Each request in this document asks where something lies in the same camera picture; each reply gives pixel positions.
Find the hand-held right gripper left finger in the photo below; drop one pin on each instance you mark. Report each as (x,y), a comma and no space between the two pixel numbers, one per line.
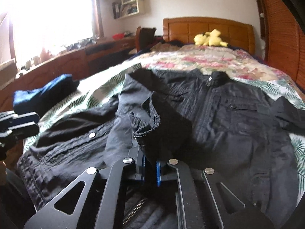
(142,169)

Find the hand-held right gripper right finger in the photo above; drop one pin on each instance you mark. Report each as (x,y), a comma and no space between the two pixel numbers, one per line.
(159,174)

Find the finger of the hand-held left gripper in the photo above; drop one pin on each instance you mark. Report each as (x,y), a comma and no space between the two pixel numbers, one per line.
(23,130)
(23,118)

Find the black jacket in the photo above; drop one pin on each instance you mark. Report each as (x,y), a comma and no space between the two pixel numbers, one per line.
(214,124)

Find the dark blue garment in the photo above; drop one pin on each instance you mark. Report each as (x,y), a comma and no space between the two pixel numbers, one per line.
(43,94)

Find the wooden desk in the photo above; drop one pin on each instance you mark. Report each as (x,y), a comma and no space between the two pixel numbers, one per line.
(71,62)

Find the leaf print blanket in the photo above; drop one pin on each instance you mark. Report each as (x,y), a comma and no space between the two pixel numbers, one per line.
(100,85)

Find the bright window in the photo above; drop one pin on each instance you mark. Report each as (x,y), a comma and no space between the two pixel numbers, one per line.
(50,12)

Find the floral quilt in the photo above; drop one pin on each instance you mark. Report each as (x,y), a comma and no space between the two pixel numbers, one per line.
(202,59)

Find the red bowl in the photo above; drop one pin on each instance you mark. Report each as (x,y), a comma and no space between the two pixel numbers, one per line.
(118,36)

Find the wooden chair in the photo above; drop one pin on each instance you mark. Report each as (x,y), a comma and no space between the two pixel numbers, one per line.
(145,37)

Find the yellow plush toy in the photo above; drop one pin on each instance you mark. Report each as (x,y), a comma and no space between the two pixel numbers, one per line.
(209,39)

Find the wooden bed headboard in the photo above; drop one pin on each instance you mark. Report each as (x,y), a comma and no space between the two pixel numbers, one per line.
(185,28)

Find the wooden louvered wardrobe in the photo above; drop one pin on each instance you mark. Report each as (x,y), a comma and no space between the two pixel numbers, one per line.
(283,35)

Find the white wall shelf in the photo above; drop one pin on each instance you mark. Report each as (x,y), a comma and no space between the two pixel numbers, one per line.
(128,4)

